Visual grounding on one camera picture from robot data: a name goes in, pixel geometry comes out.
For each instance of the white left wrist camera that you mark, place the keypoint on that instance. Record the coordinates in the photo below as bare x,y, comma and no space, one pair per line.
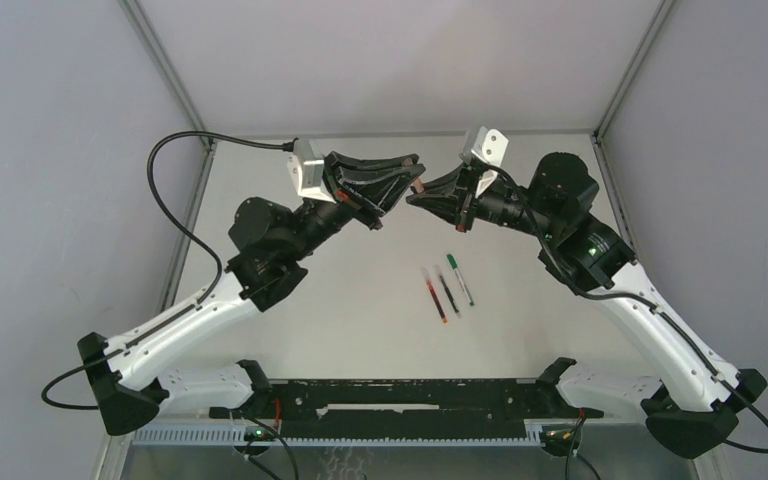
306,168

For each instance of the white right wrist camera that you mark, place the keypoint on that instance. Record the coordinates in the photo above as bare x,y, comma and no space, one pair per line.
484,147

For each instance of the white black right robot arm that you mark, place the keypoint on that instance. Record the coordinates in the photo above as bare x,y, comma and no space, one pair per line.
692,402

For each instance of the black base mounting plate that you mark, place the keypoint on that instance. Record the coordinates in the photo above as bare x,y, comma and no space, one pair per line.
367,408

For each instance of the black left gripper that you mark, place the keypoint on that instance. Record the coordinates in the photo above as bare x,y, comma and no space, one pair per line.
370,193

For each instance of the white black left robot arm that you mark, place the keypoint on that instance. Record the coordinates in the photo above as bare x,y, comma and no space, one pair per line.
132,375

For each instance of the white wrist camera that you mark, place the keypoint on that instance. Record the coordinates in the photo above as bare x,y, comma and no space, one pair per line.
306,168
484,147

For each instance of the red pen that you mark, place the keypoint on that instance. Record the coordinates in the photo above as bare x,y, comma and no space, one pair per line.
435,299

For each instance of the black pen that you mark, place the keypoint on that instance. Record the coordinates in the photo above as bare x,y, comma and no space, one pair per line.
450,298

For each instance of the white green-tipped pen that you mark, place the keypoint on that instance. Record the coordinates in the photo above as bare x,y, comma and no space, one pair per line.
464,287

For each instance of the orange pen with cap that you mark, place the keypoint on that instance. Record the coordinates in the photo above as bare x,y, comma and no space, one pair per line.
416,188

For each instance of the white slotted cable duct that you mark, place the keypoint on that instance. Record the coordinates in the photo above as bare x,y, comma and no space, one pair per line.
183,434

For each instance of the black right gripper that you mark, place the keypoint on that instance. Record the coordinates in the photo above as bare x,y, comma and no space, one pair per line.
456,194

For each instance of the aluminium frame rail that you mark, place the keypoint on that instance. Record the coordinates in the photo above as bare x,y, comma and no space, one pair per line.
613,191

